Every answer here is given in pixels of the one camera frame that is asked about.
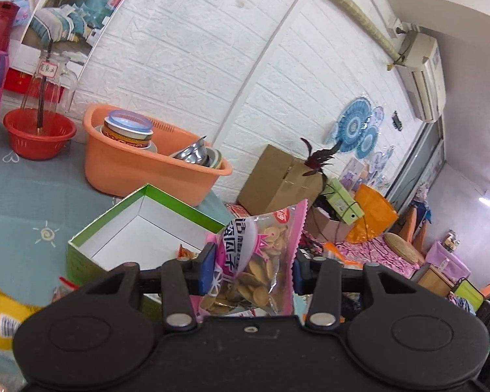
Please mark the red printed box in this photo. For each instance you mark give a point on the red printed box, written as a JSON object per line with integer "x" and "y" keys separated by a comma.
{"x": 16, "y": 83}

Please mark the large blue fan decoration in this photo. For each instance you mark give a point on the large blue fan decoration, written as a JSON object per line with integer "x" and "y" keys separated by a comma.
{"x": 353, "y": 124}

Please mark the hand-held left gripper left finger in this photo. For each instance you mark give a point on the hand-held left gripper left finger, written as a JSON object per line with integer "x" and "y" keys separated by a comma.
{"x": 207, "y": 270}

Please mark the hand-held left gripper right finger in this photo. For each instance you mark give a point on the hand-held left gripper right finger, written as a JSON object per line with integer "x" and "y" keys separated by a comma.
{"x": 297, "y": 272}

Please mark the beige wall pipe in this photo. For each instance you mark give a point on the beige wall pipe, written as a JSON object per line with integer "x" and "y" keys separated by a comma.
{"x": 351, "y": 0}

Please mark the light green box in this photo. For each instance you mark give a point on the light green box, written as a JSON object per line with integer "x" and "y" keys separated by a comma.
{"x": 343, "y": 202}

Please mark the teal bedding wall poster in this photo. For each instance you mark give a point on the teal bedding wall poster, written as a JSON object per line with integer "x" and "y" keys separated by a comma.
{"x": 77, "y": 4}

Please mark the medium blue fan decoration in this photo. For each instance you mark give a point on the medium blue fan decoration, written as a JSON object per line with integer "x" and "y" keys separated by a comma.
{"x": 369, "y": 141}

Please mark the green rimmed bowl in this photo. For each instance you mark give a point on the green rimmed bowl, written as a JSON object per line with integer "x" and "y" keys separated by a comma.
{"x": 215, "y": 159}

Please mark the small open cardboard box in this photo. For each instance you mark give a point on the small open cardboard box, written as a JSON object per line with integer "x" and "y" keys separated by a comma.
{"x": 326, "y": 226}

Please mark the orange cushion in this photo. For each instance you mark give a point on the orange cushion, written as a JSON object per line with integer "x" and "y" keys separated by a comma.
{"x": 408, "y": 224}

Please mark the teal printed tablecloth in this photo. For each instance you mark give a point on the teal printed tablecloth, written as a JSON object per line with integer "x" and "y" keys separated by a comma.
{"x": 24, "y": 212}

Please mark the glass pitcher with label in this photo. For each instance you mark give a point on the glass pitcher with label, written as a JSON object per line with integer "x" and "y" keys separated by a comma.
{"x": 61, "y": 85}

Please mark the large yellow snack bag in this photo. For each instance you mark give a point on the large yellow snack bag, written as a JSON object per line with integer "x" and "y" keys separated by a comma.
{"x": 4, "y": 314}

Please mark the glass sliding door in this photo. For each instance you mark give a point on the glass sliding door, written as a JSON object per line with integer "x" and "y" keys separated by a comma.
{"x": 420, "y": 163}

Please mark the wooden cabinet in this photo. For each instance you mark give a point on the wooden cabinet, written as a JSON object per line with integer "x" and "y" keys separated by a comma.
{"x": 433, "y": 279}

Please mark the orange plastic basin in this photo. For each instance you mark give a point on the orange plastic basin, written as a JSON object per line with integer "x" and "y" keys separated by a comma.
{"x": 139, "y": 171}

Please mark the dark red artificial plant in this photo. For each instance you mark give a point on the dark red artificial plant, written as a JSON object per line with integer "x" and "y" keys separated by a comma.
{"x": 320, "y": 157}

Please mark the pink cookie bag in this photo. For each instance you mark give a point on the pink cookie bag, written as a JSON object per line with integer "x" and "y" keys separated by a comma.
{"x": 261, "y": 261}

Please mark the orange bag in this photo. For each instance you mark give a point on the orange bag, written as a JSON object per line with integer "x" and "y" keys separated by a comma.
{"x": 371, "y": 216}

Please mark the red plastic basket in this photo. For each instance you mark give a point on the red plastic basket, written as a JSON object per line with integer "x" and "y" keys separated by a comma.
{"x": 36, "y": 143}

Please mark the red plaid cloth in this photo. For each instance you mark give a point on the red plaid cloth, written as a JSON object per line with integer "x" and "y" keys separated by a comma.
{"x": 239, "y": 210}

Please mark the small black wall device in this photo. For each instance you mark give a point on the small black wall device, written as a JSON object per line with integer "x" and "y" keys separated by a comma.
{"x": 397, "y": 120}

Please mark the green cardboard box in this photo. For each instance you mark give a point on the green cardboard box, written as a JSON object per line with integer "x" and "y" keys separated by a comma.
{"x": 139, "y": 228}

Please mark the white air conditioner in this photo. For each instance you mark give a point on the white air conditioner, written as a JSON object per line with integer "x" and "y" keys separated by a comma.
{"x": 422, "y": 73}

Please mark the round tin with blue lid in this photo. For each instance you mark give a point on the round tin with blue lid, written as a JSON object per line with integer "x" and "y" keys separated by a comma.
{"x": 126, "y": 130}

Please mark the large brown cardboard box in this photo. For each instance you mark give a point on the large brown cardboard box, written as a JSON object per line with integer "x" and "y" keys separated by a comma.
{"x": 269, "y": 183}

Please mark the woven straw cushion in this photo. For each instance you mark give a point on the woven straw cushion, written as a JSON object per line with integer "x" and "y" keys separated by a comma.
{"x": 404, "y": 247}

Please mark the dark stirring stick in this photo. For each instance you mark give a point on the dark stirring stick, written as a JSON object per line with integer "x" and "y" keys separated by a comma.
{"x": 43, "y": 106}

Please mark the steel bowl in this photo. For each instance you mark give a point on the steel bowl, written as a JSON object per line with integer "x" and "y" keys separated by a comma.
{"x": 192, "y": 153}

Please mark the group of shiny wall stickers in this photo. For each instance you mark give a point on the group of shiny wall stickers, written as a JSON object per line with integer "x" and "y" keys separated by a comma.
{"x": 359, "y": 171}

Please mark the small red snack packet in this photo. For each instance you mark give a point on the small red snack packet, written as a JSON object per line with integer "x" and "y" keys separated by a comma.
{"x": 65, "y": 282}

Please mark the pink floral blanket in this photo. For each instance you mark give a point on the pink floral blanket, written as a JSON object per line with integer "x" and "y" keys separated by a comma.
{"x": 375, "y": 253}

